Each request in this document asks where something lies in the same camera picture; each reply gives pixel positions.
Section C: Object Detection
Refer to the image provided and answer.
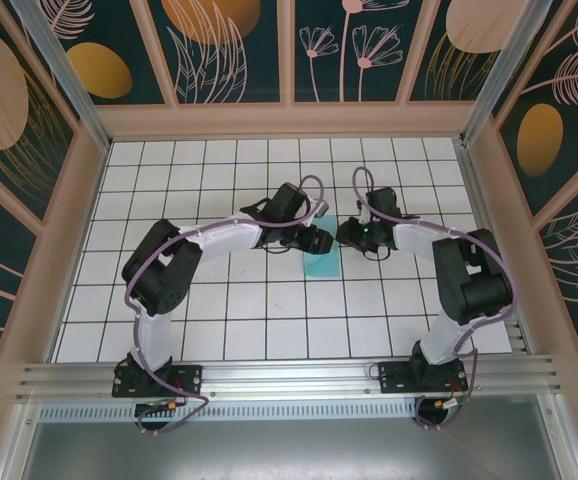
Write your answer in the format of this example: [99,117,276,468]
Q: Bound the teal cloth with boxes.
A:
[302,214,344,282]

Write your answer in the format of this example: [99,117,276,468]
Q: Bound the grey metal sheet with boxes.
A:
[16,418,568,480]

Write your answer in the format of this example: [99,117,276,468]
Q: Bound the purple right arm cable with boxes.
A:
[351,166,520,432]

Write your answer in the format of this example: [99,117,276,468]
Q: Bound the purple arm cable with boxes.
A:
[351,166,520,432]
[124,174,327,436]

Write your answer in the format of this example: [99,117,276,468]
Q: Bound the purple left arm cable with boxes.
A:
[124,174,327,436]

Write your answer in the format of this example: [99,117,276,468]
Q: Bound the aluminium side rail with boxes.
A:
[454,138,538,357]

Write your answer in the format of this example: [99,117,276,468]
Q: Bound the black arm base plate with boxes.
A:
[377,360,470,396]
[111,363,205,399]

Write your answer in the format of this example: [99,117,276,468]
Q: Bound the aluminium mounting rail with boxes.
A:
[16,353,564,402]

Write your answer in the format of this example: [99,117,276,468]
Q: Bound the aluminium frame post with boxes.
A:
[458,0,556,147]
[8,0,113,152]

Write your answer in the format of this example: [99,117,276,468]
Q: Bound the slotted grey cable duct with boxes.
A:
[38,402,421,422]

